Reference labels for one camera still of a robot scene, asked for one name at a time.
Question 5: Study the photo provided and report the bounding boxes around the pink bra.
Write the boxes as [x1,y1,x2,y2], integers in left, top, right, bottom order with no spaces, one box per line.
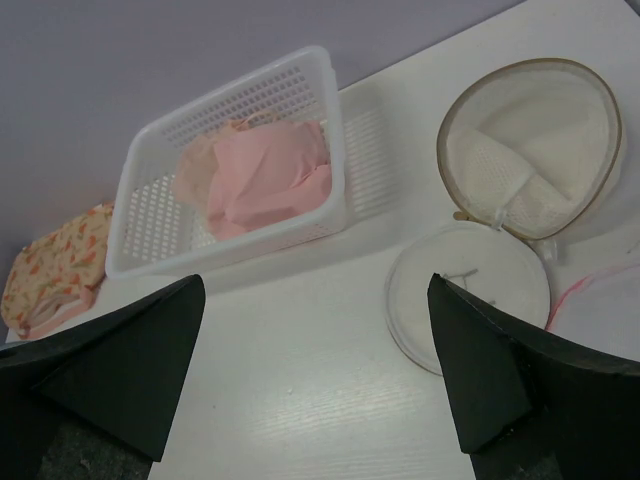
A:
[206,120,332,241]

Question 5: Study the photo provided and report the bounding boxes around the white plastic laundry basket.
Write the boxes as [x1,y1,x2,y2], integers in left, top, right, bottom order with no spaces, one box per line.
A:
[106,46,399,279]

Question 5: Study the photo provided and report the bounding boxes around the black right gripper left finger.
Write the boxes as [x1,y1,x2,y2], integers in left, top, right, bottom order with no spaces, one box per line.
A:
[1,274,206,479]

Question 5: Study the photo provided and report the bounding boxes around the pink-trimmed white laundry bag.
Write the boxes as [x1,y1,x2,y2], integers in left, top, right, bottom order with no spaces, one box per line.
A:
[546,262,639,361]

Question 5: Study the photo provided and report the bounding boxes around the floral orange laundry bag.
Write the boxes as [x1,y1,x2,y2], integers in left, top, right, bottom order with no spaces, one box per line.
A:
[1,203,113,340]

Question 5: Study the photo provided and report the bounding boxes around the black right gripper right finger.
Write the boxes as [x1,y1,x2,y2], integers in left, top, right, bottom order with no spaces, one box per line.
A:
[427,274,639,479]

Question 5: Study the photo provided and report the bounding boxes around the tan-trimmed white laundry bag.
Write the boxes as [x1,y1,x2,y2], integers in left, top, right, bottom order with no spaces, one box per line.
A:
[385,58,626,375]

